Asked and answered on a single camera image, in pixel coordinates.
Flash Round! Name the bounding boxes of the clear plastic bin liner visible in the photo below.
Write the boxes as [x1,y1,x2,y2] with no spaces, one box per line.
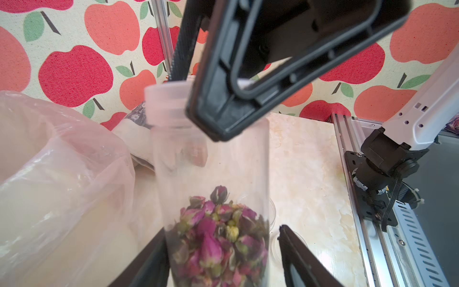
[1,91,137,287]

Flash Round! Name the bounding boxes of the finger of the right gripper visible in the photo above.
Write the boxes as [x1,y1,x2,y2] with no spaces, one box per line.
[185,1,412,142]

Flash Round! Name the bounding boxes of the right aluminium frame post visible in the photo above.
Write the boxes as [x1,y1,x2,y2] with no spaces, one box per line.
[149,0,174,75]

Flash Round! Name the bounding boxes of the clear tea jar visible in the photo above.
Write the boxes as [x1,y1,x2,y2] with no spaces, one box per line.
[144,80,272,287]
[268,198,277,232]

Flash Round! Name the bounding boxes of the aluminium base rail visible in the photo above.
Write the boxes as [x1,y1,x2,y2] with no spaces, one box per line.
[331,114,459,287]

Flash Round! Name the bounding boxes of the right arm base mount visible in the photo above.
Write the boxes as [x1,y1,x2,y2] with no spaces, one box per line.
[344,151,424,223]

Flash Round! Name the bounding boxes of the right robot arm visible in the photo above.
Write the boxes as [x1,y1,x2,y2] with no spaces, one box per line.
[175,1,459,190]

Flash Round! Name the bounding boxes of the rose buds in middle jar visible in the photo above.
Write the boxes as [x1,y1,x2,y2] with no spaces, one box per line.
[166,185,269,287]

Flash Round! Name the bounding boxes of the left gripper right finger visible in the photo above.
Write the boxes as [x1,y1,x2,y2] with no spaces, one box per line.
[279,225,343,287]

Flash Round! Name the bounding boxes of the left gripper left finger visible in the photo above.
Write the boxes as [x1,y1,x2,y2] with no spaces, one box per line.
[109,228,170,287]

